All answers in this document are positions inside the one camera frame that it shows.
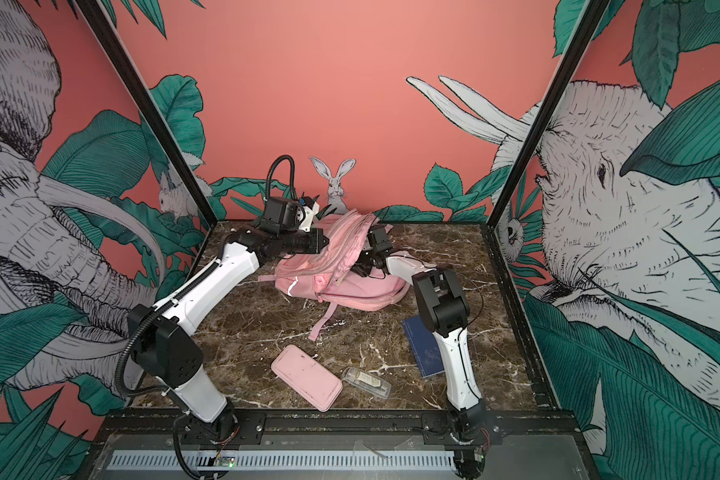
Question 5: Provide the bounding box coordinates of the pink student backpack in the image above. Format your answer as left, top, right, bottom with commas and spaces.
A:
257, 210, 410, 341

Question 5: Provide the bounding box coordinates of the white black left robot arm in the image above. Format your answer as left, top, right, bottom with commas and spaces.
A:
115, 227, 329, 424

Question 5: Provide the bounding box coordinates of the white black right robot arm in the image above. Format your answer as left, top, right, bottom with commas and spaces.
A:
355, 250, 485, 418

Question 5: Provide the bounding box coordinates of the dark blue notebook right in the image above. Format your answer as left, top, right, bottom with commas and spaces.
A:
402, 316, 444, 378

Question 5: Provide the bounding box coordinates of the clear plastic eraser box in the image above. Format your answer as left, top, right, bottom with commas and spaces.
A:
342, 367, 391, 400

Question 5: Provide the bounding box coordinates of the pink pencil case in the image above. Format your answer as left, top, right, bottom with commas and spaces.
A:
271, 345, 342, 412

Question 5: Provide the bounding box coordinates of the white ventilation grille strip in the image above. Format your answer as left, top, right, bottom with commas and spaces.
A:
105, 450, 455, 472

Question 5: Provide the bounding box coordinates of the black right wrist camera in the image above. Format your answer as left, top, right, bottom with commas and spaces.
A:
366, 224, 393, 254

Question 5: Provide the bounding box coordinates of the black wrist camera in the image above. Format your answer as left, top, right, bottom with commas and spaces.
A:
366, 224, 393, 254
257, 197, 305, 235

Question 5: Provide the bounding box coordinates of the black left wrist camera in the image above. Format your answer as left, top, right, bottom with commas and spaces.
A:
257, 197, 305, 235

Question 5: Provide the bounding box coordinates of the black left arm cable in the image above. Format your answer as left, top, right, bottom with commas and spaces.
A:
113, 257, 223, 400

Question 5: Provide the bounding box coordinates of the black front mounting rail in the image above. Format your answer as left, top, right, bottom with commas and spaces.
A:
95, 407, 580, 448

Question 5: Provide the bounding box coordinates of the black left corner frame post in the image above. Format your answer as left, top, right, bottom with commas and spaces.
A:
74, 0, 218, 229

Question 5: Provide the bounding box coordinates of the black corner frame post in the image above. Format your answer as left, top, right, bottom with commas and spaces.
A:
74, 0, 218, 229
486, 0, 609, 230

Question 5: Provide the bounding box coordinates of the black right corner frame post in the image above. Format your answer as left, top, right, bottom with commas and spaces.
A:
486, 0, 609, 230

